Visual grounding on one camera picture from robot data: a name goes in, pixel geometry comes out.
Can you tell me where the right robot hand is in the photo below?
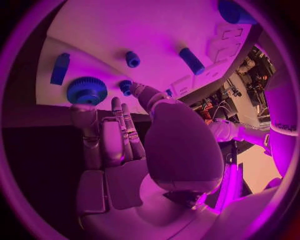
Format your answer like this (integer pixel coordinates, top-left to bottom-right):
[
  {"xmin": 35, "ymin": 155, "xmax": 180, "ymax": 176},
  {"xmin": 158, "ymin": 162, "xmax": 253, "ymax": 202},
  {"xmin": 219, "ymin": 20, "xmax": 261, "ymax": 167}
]
[{"xmin": 69, "ymin": 81, "xmax": 225, "ymax": 240}]

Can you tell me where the large blue gear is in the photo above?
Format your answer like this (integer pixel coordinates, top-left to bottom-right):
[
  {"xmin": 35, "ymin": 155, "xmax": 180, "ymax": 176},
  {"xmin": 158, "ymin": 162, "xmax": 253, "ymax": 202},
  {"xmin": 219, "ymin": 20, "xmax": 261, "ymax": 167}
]
[{"xmin": 65, "ymin": 76, "xmax": 109, "ymax": 106}]

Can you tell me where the white task board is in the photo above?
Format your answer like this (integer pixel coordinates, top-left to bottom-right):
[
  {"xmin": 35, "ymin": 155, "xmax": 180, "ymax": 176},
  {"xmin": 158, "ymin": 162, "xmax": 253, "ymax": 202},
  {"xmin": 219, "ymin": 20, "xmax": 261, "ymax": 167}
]
[{"xmin": 34, "ymin": 0, "xmax": 259, "ymax": 116}]

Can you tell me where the glowing light bar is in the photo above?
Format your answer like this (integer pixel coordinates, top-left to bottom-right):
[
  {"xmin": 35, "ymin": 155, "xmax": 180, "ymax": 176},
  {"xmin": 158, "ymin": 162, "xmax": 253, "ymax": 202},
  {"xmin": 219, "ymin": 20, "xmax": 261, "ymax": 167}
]
[{"xmin": 218, "ymin": 162, "xmax": 245, "ymax": 215}]

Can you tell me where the small blue gear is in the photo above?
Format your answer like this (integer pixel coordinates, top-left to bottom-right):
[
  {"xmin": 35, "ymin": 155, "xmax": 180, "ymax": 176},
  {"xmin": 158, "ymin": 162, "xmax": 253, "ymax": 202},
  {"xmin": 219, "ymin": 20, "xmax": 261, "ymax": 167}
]
[{"xmin": 118, "ymin": 79, "xmax": 134, "ymax": 97}]

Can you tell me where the long blue cylinder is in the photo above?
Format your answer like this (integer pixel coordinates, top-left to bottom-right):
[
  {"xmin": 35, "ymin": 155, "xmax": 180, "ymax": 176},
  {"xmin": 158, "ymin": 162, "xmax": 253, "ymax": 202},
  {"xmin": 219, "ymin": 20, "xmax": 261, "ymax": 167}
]
[{"xmin": 178, "ymin": 47, "xmax": 207, "ymax": 76}]

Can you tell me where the short blue peg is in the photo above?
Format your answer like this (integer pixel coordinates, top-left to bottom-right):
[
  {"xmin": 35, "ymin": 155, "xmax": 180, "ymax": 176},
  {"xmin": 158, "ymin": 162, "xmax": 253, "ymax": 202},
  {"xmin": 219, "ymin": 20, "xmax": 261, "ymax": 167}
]
[{"xmin": 125, "ymin": 50, "xmax": 141, "ymax": 68}]

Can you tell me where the cluttered workshop desk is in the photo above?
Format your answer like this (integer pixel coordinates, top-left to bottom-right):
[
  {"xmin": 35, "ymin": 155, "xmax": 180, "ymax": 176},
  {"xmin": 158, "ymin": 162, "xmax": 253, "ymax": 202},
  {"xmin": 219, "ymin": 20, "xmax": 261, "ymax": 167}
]
[{"xmin": 220, "ymin": 44, "xmax": 278, "ymax": 130}]

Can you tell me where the thick blue cylinder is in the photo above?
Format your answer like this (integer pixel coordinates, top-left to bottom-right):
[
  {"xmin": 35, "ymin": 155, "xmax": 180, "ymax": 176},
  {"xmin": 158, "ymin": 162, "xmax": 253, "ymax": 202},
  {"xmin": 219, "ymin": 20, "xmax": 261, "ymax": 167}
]
[{"xmin": 216, "ymin": 0, "xmax": 259, "ymax": 25}]

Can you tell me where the blue block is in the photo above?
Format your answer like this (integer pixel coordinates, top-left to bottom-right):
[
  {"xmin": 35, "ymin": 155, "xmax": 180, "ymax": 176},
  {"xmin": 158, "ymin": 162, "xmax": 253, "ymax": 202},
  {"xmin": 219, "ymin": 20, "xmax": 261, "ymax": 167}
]
[{"xmin": 49, "ymin": 52, "xmax": 72, "ymax": 86}]

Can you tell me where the white cable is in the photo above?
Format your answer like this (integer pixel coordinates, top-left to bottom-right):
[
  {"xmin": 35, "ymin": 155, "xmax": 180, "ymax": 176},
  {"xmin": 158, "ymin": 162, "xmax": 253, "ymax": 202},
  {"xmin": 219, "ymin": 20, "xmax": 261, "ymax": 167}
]
[{"xmin": 213, "ymin": 101, "xmax": 230, "ymax": 121}]

